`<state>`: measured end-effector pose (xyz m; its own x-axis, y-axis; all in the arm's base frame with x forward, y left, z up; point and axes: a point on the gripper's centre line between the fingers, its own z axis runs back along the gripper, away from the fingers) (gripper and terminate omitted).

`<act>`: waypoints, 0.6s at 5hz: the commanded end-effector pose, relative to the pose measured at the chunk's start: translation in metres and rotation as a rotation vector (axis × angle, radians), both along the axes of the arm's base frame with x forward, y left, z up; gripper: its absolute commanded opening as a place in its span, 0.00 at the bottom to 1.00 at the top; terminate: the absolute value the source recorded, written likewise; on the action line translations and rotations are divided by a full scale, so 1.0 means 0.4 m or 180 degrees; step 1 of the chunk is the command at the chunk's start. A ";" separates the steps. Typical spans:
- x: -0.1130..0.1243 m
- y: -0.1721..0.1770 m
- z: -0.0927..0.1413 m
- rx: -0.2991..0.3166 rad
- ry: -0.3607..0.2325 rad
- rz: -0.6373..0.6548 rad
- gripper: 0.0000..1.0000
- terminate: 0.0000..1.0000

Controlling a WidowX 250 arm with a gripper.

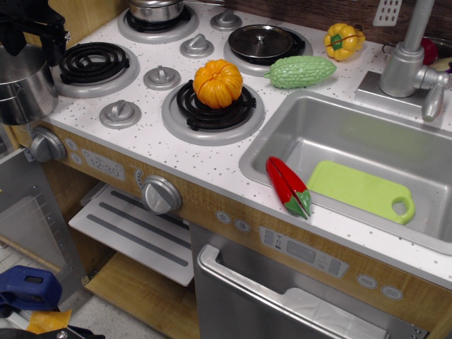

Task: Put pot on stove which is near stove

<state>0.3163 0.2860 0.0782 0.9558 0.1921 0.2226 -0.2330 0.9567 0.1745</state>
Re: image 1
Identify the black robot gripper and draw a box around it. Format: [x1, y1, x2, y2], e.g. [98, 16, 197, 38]
[1, 1, 68, 66]

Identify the tall stainless steel pot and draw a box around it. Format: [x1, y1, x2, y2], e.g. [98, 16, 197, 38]
[1, 44, 59, 126]

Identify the silver stove knob front left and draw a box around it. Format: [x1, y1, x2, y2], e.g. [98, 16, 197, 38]
[99, 100, 141, 129]

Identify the silver stove knob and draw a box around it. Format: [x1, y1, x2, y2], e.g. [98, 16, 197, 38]
[179, 34, 215, 59]
[210, 9, 242, 31]
[99, 100, 141, 129]
[143, 65, 181, 90]

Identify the silver stove knob upper middle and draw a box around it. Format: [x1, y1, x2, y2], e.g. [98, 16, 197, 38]
[179, 34, 215, 59]

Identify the silver stove knob back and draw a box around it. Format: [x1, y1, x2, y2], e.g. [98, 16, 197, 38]
[210, 9, 242, 31]

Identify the steel pot lid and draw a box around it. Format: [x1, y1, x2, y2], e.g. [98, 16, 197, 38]
[228, 25, 295, 59]

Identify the front left black coil burner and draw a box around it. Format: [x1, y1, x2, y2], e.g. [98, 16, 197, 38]
[51, 42, 140, 99]

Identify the black coil burner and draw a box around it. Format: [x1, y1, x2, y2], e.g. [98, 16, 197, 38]
[51, 42, 140, 99]
[117, 6, 198, 44]
[223, 28, 313, 78]
[162, 81, 265, 146]

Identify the back left black coil burner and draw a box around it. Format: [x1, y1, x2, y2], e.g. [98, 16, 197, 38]
[117, 6, 198, 44]

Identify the silver oven dial left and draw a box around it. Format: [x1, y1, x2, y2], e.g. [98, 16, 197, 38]
[30, 126, 66, 162]

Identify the silver oven dial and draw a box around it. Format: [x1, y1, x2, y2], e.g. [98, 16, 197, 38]
[141, 175, 182, 215]
[30, 126, 66, 162]

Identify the small steel saucepan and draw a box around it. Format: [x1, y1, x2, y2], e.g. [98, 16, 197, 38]
[126, 0, 226, 23]

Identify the oven clock display panel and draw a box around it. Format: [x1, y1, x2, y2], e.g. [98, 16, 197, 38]
[82, 148, 126, 182]

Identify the front right black coil burner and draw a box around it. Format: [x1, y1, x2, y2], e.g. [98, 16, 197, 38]
[162, 81, 265, 146]

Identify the orange toy pumpkin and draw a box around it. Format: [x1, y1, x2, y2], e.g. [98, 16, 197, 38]
[192, 59, 243, 109]

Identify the open oven door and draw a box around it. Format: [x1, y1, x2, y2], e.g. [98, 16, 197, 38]
[1, 149, 85, 306]

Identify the silver oven dial right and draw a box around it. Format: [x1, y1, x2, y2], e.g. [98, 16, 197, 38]
[141, 175, 182, 215]

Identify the back right black coil burner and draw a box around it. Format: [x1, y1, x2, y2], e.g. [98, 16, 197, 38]
[223, 28, 313, 78]

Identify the white oven rack shelf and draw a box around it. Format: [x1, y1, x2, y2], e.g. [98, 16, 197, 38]
[69, 185, 194, 287]

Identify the green toy bitter gourd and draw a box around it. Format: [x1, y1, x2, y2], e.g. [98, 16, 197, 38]
[263, 56, 337, 89]

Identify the blue clamp tool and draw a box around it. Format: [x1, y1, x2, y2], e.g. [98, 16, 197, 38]
[1, 266, 62, 311]

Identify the yellow cloth scrap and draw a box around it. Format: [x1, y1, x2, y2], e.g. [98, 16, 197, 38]
[26, 309, 72, 334]

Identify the red toy chili pepper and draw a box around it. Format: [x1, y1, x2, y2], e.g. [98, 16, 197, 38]
[266, 156, 311, 220]

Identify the yellow toy bell pepper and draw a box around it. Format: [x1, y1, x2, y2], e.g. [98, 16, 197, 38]
[323, 23, 366, 61]

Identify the dishwasher control panel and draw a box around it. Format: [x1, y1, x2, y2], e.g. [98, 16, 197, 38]
[258, 226, 349, 278]

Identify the silver dishwasher door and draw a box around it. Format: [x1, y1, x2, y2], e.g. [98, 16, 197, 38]
[190, 225, 429, 338]

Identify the white slotted spatula head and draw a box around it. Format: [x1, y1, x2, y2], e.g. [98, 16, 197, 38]
[373, 0, 403, 27]

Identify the silver toy faucet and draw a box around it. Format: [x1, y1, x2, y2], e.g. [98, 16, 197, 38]
[355, 1, 451, 122]

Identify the green plastic cutting board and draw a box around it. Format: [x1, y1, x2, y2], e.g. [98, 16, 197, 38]
[307, 160, 416, 225]

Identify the silver sink basin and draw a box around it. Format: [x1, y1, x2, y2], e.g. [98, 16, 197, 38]
[239, 90, 451, 255]

